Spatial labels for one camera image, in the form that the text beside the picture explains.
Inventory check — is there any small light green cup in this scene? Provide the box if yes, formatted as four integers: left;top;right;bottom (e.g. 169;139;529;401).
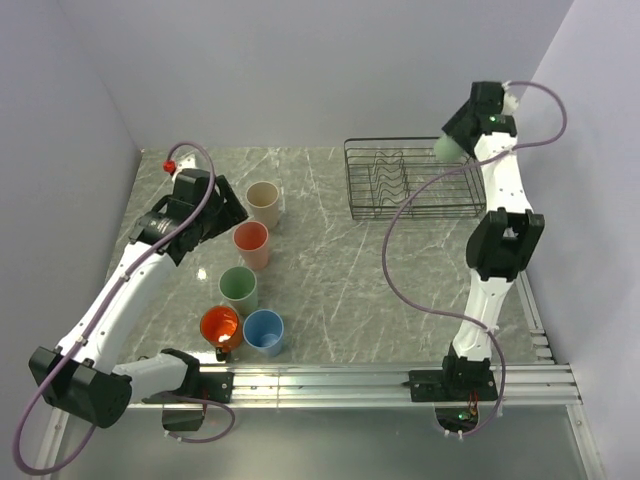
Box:
433;134;465;163

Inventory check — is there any tall green plastic cup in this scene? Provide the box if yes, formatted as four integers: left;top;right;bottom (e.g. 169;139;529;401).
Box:
218;266;258;317

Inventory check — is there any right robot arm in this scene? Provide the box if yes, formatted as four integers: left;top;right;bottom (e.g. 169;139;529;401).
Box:
434;81;545;400

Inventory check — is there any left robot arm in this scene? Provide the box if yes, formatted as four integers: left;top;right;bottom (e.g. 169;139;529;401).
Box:
28;168;248;428

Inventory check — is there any salmon pink plastic cup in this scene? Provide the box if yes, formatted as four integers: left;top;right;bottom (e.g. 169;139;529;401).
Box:
232;221;269;270

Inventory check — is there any beige plastic cup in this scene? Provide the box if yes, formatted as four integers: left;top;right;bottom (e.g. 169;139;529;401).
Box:
246;181;280;230

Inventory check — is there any orange glass mug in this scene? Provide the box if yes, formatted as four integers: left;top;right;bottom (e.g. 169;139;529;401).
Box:
200;305;244;362

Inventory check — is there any blue plastic cup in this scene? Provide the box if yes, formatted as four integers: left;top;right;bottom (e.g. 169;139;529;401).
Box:
243;309;284;357

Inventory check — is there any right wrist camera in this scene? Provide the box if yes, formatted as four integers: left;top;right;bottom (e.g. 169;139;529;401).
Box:
502;81;519;116

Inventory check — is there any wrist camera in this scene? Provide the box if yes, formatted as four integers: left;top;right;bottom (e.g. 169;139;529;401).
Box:
502;81;519;116
163;154;198;181

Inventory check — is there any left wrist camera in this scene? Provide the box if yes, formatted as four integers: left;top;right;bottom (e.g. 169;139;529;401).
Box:
163;154;198;181

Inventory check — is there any black wire dish rack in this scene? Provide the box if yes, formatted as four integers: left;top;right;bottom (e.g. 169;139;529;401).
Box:
343;136;486;220

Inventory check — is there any aluminium mounting rail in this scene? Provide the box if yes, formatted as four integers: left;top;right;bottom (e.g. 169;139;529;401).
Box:
54;362;584;411

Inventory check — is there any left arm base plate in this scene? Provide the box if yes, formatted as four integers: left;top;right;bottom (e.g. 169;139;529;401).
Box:
141;372;234;438

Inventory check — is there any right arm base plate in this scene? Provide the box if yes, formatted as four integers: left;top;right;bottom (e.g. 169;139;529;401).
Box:
407;368;500;434

